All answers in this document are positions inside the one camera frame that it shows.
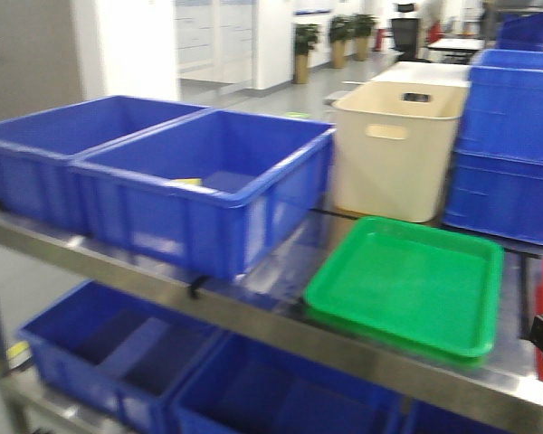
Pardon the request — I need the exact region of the green plastic tray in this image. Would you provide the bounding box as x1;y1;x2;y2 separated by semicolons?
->
302;216;504;361

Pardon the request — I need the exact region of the stacked blue crate bottom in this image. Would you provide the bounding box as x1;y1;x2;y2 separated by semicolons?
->
443;151;543;245

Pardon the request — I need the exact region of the stacked blue crate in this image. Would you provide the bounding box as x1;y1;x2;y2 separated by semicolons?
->
456;49;543;162
443;151;543;245

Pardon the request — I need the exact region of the stacked blue crate top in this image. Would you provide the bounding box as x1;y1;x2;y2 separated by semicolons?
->
456;49;543;162

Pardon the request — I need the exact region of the beige plastic basket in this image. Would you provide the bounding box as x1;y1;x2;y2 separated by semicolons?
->
331;80;468;222

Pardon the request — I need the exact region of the stainless steel shelving rack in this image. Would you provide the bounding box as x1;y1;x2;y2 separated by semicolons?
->
0;212;543;433

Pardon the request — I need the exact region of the black office chair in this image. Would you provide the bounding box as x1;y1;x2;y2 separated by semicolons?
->
391;18;420;61

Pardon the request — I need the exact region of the blue bin on cart right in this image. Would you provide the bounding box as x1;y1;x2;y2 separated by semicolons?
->
71;109;335;280

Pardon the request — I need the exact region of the blue bin on cart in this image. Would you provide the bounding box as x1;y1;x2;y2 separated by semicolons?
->
0;96;202;233
71;109;335;280

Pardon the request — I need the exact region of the potted plant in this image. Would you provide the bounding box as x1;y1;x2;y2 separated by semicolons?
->
293;24;320;84
329;14;354;69
352;14;377;61

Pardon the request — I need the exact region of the blue bin on cart left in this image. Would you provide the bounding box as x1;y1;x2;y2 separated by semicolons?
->
0;96;202;233

